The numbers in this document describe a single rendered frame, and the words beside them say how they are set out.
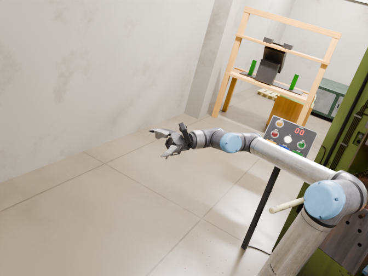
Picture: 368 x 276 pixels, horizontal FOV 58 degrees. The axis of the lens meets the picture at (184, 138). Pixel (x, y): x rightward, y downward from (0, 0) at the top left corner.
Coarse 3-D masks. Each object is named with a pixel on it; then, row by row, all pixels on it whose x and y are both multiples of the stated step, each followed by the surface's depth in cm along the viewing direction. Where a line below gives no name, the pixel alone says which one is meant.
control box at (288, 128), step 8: (272, 120) 247; (280, 120) 246; (272, 128) 246; (280, 128) 245; (288, 128) 243; (296, 128) 241; (304, 128) 240; (264, 136) 246; (272, 136) 245; (280, 136) 243; (296, 136) 240; (304, 136) 239; (312, 136) 237; (280, 144) 242; (288, 144) 241; (296, 144) 239; (304, 144) 237; (312, 144) 236; (304, 152) 236
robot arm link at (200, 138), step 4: (192, 132) 158; (196, 132) 157; (200, 132) 158; (196, 136) 156; (200, 136) 156; (204, 136) 157; (196, 140) 156; (200, 140) 156; (204, 140) 157; (196, 144) 156; (200, 144) 156; (204, 144) 158; (192, 148) 160; (196, 148) 157; (200, 148) 160
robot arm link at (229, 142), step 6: (216, 132) 157; (222, 132) 154; (228, 132) 154; (210, 138) 157; (216, 138) 154; (222, 138) 150; (228, 138) 148; (234, 138) 149; (240, 138) 153; (216, 144) 154; (222, 144) 150; (228, 144) 148; (234, 144) 150; (240, 144) 151; (222, 150) 152; (228, 150) 149; (234, 150) 150; (240, 150) 155
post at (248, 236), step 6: (276, 168) 257; (276, 174) 258; (270, 180) 262; (270, 186) 263; (264, 192) 267; (264, 198) 268; (258, 204) 273; (264, 204) 271; (258, 210) 273; (258, 216) 275; (252, 222) 279; (252, 228) 279; (246, 234) 285; (252, 234) 285; (246, 240) 285; (246, 246) 289
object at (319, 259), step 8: (312, 256) 243; (320, 256) 238; (328, 256) 234; (304, 264) 248; (312, 264) 243; (320, 264) 238; (328, 264) 234; (336, 264) 229; (304, 272) 249; (312, 272) 244; (320, 272) 239; (328, 272) 234; (336, 272) 230; (344, 272) 225; (360, 272) 229
